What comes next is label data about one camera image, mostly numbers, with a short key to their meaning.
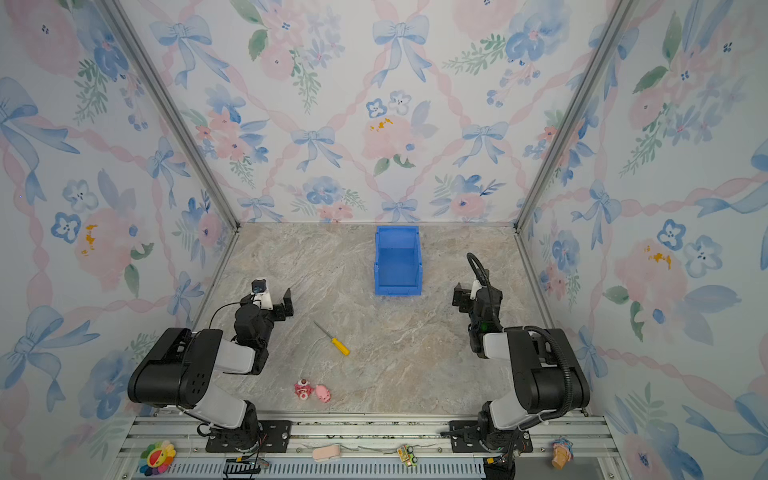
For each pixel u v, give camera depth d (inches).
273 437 29.2
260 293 30.8
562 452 27.5
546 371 18.0
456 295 34.2
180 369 17.9
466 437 28.8
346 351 34.5
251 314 27.8
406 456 27.4
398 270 41.8
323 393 31.3
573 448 27.9
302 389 30.6
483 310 28.1
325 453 27.8
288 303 33.8
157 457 27.7
